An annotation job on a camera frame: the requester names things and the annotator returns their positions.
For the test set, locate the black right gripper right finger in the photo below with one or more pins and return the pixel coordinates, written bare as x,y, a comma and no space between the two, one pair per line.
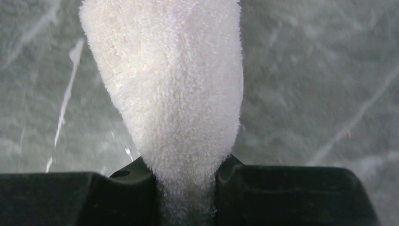
253,195

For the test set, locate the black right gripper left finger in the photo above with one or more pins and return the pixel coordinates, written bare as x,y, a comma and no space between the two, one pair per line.
126,198

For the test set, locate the white towel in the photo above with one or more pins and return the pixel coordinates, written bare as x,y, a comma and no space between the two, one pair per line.
173,69

